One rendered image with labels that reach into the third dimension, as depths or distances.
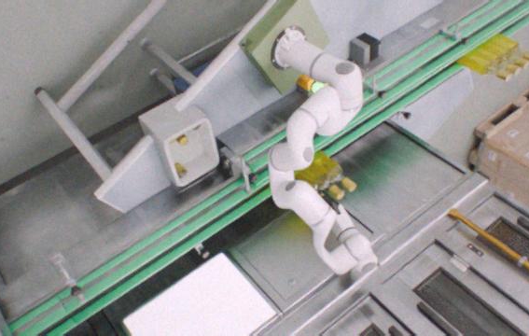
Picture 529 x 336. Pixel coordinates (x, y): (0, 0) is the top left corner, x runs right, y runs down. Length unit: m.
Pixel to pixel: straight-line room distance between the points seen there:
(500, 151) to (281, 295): 4.02
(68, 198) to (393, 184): 1.31
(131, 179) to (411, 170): 1.08
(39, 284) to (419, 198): 1.36
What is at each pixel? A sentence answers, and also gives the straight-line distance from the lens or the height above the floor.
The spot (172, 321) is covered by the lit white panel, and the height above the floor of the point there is 1.10.
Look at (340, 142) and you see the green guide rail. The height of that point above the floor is 0.94.
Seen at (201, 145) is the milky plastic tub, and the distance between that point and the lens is 1.90.
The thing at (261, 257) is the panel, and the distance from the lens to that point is 1.92.
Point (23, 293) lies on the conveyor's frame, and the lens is 1.87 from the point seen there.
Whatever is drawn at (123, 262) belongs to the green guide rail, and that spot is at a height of 0.92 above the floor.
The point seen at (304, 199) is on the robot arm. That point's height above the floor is 1.28.
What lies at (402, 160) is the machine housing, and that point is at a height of 1.09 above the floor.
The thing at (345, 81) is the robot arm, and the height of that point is 1.12.
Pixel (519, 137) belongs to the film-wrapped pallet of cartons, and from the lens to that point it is 5.72.
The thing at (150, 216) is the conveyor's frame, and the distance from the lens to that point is 1.88.
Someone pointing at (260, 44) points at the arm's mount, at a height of 0.83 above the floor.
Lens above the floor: 2.05
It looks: 36 degrees down
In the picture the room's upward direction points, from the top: 132 degrees clockwise
